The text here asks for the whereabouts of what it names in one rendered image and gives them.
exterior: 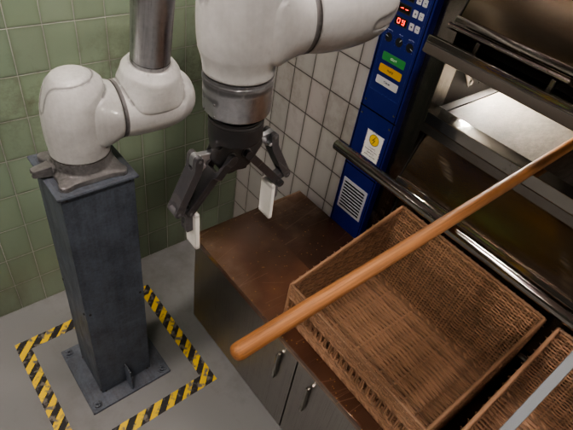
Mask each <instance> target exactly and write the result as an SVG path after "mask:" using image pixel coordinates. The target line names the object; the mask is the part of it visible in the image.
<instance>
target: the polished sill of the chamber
mask: <svg viewBox="0 0 573 430"><path fill-rule="evenodd" d="M424 122H425V123H426V124H428V125H429V126H431V127H432V128H434V129H436V130H437V131H439V132H441V133H442V134H444V135H445V136H446V137H448V138H450V139H452V140H453V141H455V142H457V143H458V144H459V145H461V146H462V147H464V148H466V149H468V150H469V151H471V152H472V153H474V154H475V155H477V156H478V157H480V158H482V159H483V160H485V161H487V162H489V163H490V164H491V165H492V166H495V167H496V168H498V169H499V170H501V171H503V172H505V173H506V174H507V175H508V176H510V175H512V174H513V173H514V172H516V171H518V170H520V169H521V168H523V167H525V166H526V165H528V164H529V163H531V162H532V161H530V160H527V159H526V158H524V157H523V156H522V155H520V154H518V153H516V152H514V151H513V150H511V149H510V148H508V147H506V146H505V145H503V144H501V143H500V142H497V141H496V140H495V139H493V138H491V137H489V136H487V135H486V134H484V133H482V132H481V131H479V130H478V129H476V128H474V127H473V126H471V125H469V124H467V123H466V122H464V121H463V120H461V119H459V118H457V117H455V116H454V115H453V114H451V113H449V112H447V111H446V110H444V109H442V108H441V107H437V108H434V109H432V110H429V111H428V112H427V115H426V117H425V120H424ZM521 184H523V185H525V186H526V187H528V188H529V189H531V190H533V191H535V192H536V193H537V194H538V195H541V196H542V197H544V198H545V199H547V200H549V201H551V202H552V203H553V204H554V205H556V206H558V207H560V208H561V209H563V210H565V211H566V212H568V213H569V214H571V215H572V216H573V186H572V185H570V184H568V183H567V182H565V181H564V180H562V179H560V178H558V177H556V176H554V175H553V174H552V173H550V172H549V171H546V170H545V169H542V170H540V171H538V172H537V173H536V174H534V175H533V176H531V177H529V178H527V179H526V180H524V181H523V182H521Z"/></svg>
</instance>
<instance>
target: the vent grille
mask: <svg viewBox="0 0 573 430"><path fill-rule="evenodd" d="M367 196H368V193H366V192H365V191H364V190H363V189H361V188H360V187H358V186H357V185H356V184H355V183H353V182H352V181H351V180H349V178H348V177H346V176H344V181H343V184H342V187H341V190H340V194H339V199H338V203H337V205H338V206H340V207H341V208H342V209H343V210H344V211H346V212H347V213H348V214H349V215H351V216H352V217H353V218H354V219H355V220H356V221H357V222H359V220H360V217H361V214H362V209H363V207H364V204H365V201H366V199H367Z"/></svg>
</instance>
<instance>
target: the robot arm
mask: <svg viewBox="0 0 573 430"><path fill-rule="evenodd" d="M175 2H176V0H130V52H129V53H127V54H126V55H125V56H124V57H123V58H122V59H121V61H120V63H119V68H118V70H117V72H116V74H115V78H109V79H104V78H101V76H100V75H99V74H98V73H96V72H95V71H93V70H91V69H90V68H87V67H82V66H79V65H64V66H59V67H56V68H54V69H52V70H51V71H50V72H49V73H48V74H47V75H46V76H45V78H44V79H43V82H42V86H41V90H40V94H39V103H38V107H39V116H40V122H41V126H42V131H43V137H44V140H45V142H46V145H47V148H48V150H49V151H43V152H40V153H38V155H37V157H38V161H39V162H41V163H40V164H38V165H36V166H34V167H32V168H30V173H31V174H32V178H35V179H36V178H44V177H53V178H54V180H55V181H56V182H57V183H58V187H59V190H60V192H62V193H64V194H66V193H70V192H72V191H74V190H75V189H78V188H81V187H83V186H86V185H89V184H92V183H97V182H100V181H102V180H105V179H108V178H111V177H118V176H124V175H126V174H127V172H128V171H127V167H126V166H125V165H123V164H122V163H120V162H119V161H118V159H117V158H116V157H115V156H114V155H113V153H112V150H111V145H113V144H114V143H116V142H117V141H118V140H120V139H121V138H123V137H131V136H138V135H142V134H147V133H150V132H154V131H159V130H163V129H165V128H168V127H171V126H173V125H176V124H177V123H179V122H181V121H182V120H184V119H185V118H187V117H188V116H189V115H190V114H191V112H192V110H193V108H194V104H195V91H194V86H193V84H192V82H191V80H190V78H189V77H188V75H187V74H186V73H184V72H183V71H182V70H180V67H179V66H178V64H177V62H176V61H175V60H174V59H173V58H172V57H171V46H172V35H173V24H174V14H175ZM399 4H400V0H195V33H196V41H197V47H198V50H199V52H200V58H201V62H202V70H201V77H202V106H203V108H204V110H205V111H206V112H207V113H208V130H207V131H208V137H209V145H208V147H207V149H206V150H204V151H200V152H196V151H195V150H194V149H192V148H191V149H190V150H189V151H188V152H187V159H186V165H185V166H184V169H183V171H182V174H181V176H180V178H179V180H178V182H177V186H176V187H175V189H174V192H173V194H172V196H171V199H170V201H169V203H168V205H167V208H168V209H169V210H170V211H171V213H172V214H173V215H174V217H175V218H177V219H179V218H180V219H181V226H182V227H183V228H184V229H185V230H186V232H187V239H188V241H189V242H190V243H191V244H192V246H193V247H194V248H195V249H199V248H200V215H199V214H198V213H197V210H198V209H199V208H200V206H201V204H202V203H203V202H204V200H205V198H206V197H207V196H208V195H209V194H210V192H211V191H212V189H213V188H214V187H215V185H216V184H217V182H218V181H222V180H223V179H224V177H225V176H226V175H227V173H228V174H229V173H232V172H234V171H236V170H239V169H244V168H246V166H247V165H249V164H250V162H252V163H253V164H254V165H255V166H256V167H257V168H258V169H259V170H260V171H261V172H262V173H264V174H265V175H266V176H267V177H266V176H263V177H262V180H261V189H260V197H259V206H258V209H259V210H260V211H261V212H262V213H263V214H264V215H265V216H266V217H267V218H271V217H272V211H273V204H274V197H276V195H277V190H278V187H280V186H282V185H283V183H284V181H283V180H282V178H283V177H289V175H290V173H291V172H290V170H289V168H288V166H287V163H286V161H285V158H284V156H283V154H282V152H281V148H280V146H279V134H277V133H276V132H275V131H274V130H273V129H271V128H270V127H269V126H268V125H266V126H265V127H263V125H264V119H265V118H266V117H267V116H268V115H269V112H270V109H271V101H272V93H273V85H274V82H275V68H276V67H279V66H281V65H283V64H284V63H286V62H287V61H290V60H291V59H293V58H294V57H297V56H299V55H306V54H324V53H330V52H335V51H339V50H343V49H348V48H351V47H355V46H357V45H360V44H364V43H366V42H368V41H370V40H372V39H374V38H376V37H378V35H380V34H381V33H382V32H384V31H385V30H386V29H387V28H388V27H389V25H390V23H391V22H392V20H393V19H394V17H395V15H396V12H397V11H398V8H399ZM262 143H263V144H264V145H265V147H266V148H267V151H268V153H269V156H270V158H271V159H272V162H273V164H274V166H275V169H274V170H273V171H272V170H271V169H270V168H269V167H268V166H267V165H265V164H264V163H263V162H262V161H261V160H260V159H259V158H258V157H257V156H256V153H257V151H258V150H259V149H260V147H261V145H262ZM214 165H216V166H217V167H218V168H219V171H216V170H215V169H214ZM203 169H204V170H203Z"/></svg>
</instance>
